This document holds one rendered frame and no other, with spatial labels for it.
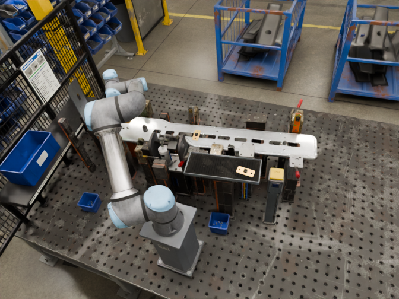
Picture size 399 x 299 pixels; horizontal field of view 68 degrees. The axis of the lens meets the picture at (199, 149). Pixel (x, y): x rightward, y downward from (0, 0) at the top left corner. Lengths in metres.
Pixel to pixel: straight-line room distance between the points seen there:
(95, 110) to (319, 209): 1.37
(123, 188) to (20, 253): 1.96
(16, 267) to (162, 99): 1.85
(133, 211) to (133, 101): 0.44
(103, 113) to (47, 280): 1.87
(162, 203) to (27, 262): 1.98
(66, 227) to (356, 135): 2.04
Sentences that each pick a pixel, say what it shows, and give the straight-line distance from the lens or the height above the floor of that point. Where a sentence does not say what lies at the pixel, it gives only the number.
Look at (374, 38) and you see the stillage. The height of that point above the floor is 0.59.
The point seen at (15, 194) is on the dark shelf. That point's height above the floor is 1.03.
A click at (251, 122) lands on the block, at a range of 1.87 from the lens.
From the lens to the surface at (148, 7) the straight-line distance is 4.88.
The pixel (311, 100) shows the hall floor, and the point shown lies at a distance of 3.66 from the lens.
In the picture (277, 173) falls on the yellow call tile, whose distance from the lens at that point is 1.46.
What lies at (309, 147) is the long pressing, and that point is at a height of 1.00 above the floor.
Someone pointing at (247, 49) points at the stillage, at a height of 0.29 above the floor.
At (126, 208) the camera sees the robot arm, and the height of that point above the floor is 1.32.
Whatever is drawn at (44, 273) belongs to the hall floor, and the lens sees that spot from 2.89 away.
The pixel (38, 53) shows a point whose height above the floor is 1.42.
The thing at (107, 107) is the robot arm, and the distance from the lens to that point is 1.24.
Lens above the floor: 2.34
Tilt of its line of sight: 49 degrees down
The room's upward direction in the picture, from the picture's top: 9 degrees counter-clockwise
